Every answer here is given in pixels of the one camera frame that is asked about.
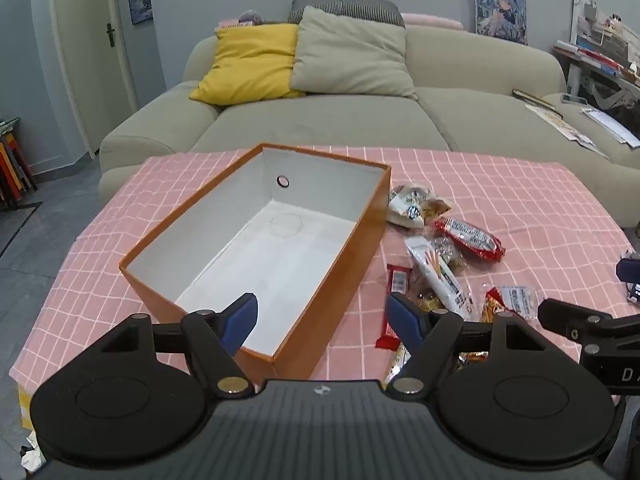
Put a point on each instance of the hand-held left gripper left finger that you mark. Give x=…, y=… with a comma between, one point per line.
x=242, y=322

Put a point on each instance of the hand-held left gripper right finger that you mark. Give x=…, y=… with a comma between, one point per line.
x=404, y=325

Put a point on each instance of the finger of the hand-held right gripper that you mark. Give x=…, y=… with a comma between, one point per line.
x=570, y=317

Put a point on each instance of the red chocolate bar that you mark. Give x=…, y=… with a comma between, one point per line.
x=399, y=280

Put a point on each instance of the red white-label snack packet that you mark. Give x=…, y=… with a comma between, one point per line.
x=515, y=300

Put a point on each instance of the long white snack packet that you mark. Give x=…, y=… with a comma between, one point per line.
x=440, y=275

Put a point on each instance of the orange cardboard box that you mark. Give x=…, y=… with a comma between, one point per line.
x=225, y=245

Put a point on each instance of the clear candy packet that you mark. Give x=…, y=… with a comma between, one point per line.
x=452, y=255

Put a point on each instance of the white snack bag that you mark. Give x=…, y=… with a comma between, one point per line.
x=410, y=205

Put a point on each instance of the pink checked tablecloth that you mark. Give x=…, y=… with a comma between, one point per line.
x=500, y=185

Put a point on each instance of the printed papers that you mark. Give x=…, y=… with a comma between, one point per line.
x=560, y=127

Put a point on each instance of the white papers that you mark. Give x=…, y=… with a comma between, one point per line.
x=612, y=127

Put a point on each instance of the beige sofa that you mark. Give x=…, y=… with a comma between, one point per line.
x=325, y=125

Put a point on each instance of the small grey device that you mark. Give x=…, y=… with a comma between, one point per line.
x=575, y=99

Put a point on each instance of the dark book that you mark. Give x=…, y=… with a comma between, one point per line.
x=532, y=98

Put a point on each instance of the crumpled white paper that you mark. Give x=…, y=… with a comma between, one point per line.
x=32, y=455

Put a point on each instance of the cluttered desk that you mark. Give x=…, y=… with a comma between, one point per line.
x=600, y=67

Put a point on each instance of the yellow cushion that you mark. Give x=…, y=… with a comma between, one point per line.
x=250, y=65

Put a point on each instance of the beige cushion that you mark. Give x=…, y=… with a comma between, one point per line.
x=350, y=55

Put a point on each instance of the stacked coloured stools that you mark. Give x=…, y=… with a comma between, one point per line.
x=12, y=165

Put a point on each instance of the white desk organizer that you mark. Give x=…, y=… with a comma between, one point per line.
x=595, y=25

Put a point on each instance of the pink box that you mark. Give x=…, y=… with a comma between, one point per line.
x=230, y=25

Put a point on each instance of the pink cushion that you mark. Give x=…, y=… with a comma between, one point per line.
x=430, y=20

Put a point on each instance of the white door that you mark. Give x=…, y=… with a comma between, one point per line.
x=85, y=60

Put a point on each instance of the grey pink plush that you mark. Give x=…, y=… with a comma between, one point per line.
x=252, y=16

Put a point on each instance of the anime picture pillow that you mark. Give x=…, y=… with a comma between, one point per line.
x=500, y=10

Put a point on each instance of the striped grey cushion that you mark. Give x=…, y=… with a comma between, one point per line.
x=350, y=7

